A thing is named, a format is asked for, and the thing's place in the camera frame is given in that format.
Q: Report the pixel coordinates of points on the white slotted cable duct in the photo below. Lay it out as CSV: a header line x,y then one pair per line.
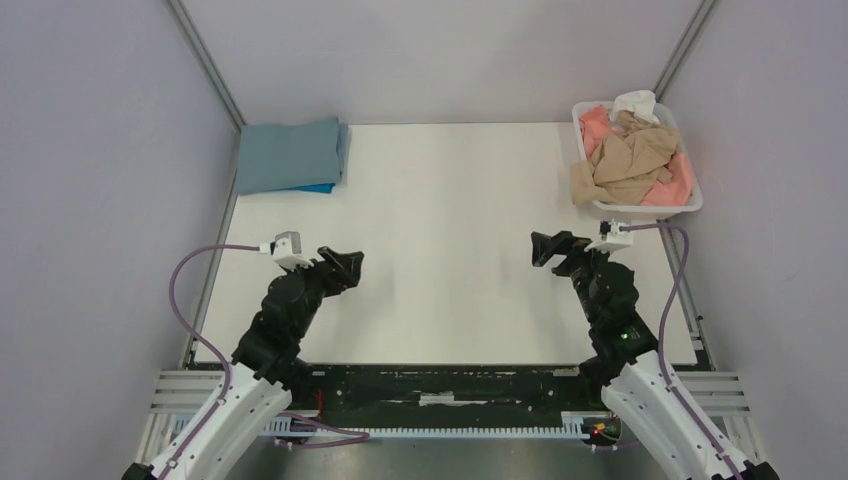
x,y
570,428

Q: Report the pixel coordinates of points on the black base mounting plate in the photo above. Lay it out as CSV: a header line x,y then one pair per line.
x,y
445,396

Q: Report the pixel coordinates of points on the folded grey-blue t shirt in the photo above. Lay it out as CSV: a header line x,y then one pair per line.
x,y
275,157

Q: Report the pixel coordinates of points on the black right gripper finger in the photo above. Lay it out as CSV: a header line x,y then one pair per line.
x,y
567,243
544,247

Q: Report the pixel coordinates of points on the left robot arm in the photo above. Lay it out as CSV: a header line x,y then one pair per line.
x,y
264,373

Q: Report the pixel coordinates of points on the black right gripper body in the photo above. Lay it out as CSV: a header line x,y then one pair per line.
x,y
573,255

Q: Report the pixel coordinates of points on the white plastic basket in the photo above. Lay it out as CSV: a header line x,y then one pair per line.
x,y
633,214

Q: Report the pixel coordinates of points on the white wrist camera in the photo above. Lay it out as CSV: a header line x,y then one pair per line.
x,y
613,236
286,251

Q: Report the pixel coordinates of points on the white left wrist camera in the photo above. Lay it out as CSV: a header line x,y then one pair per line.
x,y
286,251

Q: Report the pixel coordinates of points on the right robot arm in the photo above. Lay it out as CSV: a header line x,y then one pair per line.
x,y
629,373

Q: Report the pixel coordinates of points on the white t shirt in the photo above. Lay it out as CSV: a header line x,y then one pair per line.
x,y
640,103

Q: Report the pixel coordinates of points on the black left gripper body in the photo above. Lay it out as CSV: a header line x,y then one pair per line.
x,y
324,283

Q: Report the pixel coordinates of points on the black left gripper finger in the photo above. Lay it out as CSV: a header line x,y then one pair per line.
x,y
340,262
352,279

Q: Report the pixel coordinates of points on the folded bright blue t shirt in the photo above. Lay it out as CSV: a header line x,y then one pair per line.
x,y
325,188

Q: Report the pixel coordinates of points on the beige t shirt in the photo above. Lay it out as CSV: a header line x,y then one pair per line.
x,y
629,162

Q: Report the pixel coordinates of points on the pink t shirt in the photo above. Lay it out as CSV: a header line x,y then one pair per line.
x,y
672,185

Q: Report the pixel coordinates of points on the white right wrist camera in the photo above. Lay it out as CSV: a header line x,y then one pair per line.
x,y
613,236

